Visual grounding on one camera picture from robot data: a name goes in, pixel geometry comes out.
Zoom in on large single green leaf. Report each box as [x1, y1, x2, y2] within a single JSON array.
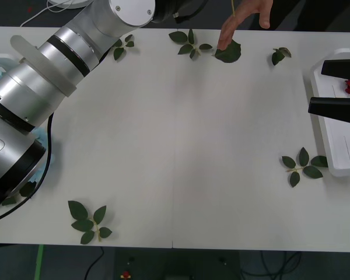
[[214, 39, 242, 64]]

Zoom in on small curled green leaf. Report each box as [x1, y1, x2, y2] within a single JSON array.
[[271, 47, 292, 66]]

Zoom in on person's hand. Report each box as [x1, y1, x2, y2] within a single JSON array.
[[217, 0, 275, 50]]

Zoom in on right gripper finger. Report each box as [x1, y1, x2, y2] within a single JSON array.
[[307, 97, 350, 125], [320, 58, 350, 81]]

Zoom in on white cable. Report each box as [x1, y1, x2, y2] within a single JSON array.
[[19, 0, 78, 27]]

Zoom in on white round stand base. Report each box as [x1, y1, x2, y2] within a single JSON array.
[[46, 0, 93, 9]]

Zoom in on green floor tape strip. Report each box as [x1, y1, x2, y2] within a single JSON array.
[[33, 244, 44, 280]]

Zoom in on dark robot base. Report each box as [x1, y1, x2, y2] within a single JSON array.
[[113, 247, 242, 280]]

